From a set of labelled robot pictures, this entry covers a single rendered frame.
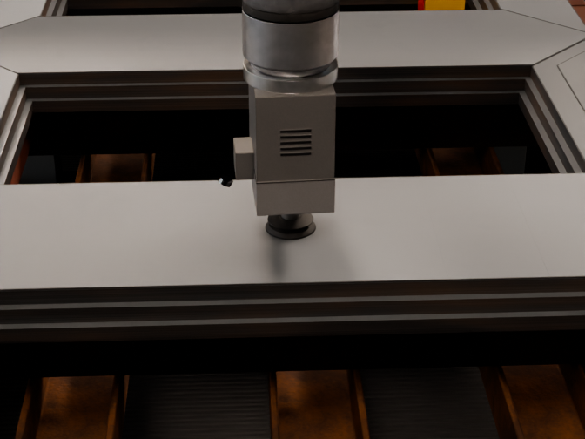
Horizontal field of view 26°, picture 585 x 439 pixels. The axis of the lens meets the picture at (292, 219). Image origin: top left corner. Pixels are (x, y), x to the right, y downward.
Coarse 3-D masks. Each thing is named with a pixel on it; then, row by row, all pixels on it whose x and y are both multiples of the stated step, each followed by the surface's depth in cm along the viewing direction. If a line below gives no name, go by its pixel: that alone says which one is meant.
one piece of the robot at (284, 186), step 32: (256, 96) 97; (288, 96) 97; (320, 96) 97; (256, 128) 98; (288, 128) 98; (320, 128) 98; (256, 160) 99; (288, 160) 100; (320, 160) 100; (256, 192) 101; (288, 192) 101; (320, 192) 101
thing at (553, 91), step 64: (64, 0) 166; (128, 0) 167; (192, 0) 168; (384, 0) 169; (0, 128) 126; (576, 128) 125; (0, 320) 99; (64, 320) 99; (128, 320) 99; (192, 320) 100; (256, 320) 100; (320, 320) 100; (384, 320) 100; (448, 320) 100; (512, 320) 100; (576, 320) 100
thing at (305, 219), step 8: (272, 216) 107; (280, 216) 107; (304, 216) 107; (312, 216) 107; (272, 224) 106; (280, 224) 106; (288, 224) 106; (296, 224) 106; (304, 224) 106; (312, 224) 107; (280, 232) 106; (288, 232) 106; (296, 232) 106
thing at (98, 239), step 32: (64, 192) 113; (96, 192) 113; (128, 192) 113; (64, 224) 108; (96, 224) 108; (128, 224) 108; (64, 256) 103; (96, 256) 103; (128, 256) 103; (64, 288) 99
